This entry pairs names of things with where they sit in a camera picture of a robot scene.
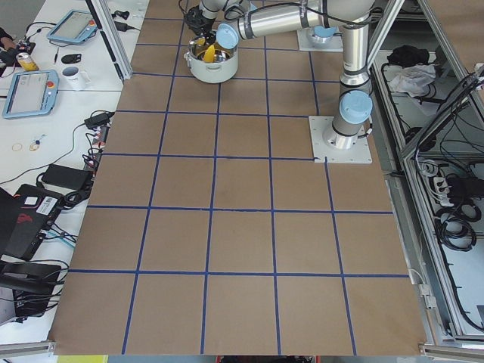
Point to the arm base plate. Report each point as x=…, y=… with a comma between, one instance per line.
x=330, y=147
x=320, y=39

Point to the yellow corn cob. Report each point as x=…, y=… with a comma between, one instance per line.
x=205, y=51

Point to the black power adapter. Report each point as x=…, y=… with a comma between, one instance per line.
x=98, y=120

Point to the blue teach pendant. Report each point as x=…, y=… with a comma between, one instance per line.
x=31, y=93
x=74, y=28

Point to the blue teach pendant far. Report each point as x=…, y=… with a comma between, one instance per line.
x=74, y=28

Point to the aluminium frame post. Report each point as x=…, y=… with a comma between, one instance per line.
x=100, y=11

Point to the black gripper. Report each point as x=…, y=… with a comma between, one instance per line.
x=196, y=19

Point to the yellow drink can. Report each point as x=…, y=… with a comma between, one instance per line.
x=26, y=62

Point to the white cloth pile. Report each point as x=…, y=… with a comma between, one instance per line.
x=414, y=81

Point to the blue teach pendant near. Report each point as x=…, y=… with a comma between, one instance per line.
x=31, y=93

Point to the black laptop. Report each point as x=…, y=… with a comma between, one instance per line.
x=25, y=218

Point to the black round puck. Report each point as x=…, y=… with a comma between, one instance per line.
x=71, y=58

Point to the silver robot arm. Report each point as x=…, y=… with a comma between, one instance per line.
x=322, y=25
x=210, y=8

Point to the white mug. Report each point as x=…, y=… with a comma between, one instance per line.
x=77, y=79

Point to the pale green cooking pot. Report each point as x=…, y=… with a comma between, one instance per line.
x=211, y=64

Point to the black power brick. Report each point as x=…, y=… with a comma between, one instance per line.
x=66, y=177

